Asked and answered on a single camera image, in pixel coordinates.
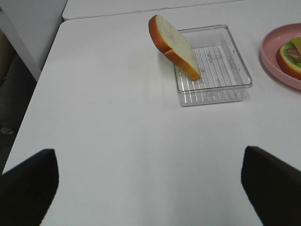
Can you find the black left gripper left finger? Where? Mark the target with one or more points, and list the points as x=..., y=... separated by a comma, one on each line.
x=28, y=189

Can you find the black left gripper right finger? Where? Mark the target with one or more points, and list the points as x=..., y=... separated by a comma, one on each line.
x=272, y=186

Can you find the white bread slice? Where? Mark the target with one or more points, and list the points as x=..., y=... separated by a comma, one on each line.
x=174, y=46
x=287, y=67

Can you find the bacon strip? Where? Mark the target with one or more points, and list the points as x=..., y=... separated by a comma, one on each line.
x=294, y=53

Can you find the green lettuce leaf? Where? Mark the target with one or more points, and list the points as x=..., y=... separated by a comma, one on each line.
x=287, y=56

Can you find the yellow cheese slice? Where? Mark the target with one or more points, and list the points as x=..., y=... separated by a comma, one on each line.
x=297, y=43

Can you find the clear left plastic tray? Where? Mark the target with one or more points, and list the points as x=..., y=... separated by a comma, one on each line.
x=224, y=75

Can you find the pink round plate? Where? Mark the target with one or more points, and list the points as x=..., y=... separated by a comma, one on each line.
x=270, y=46

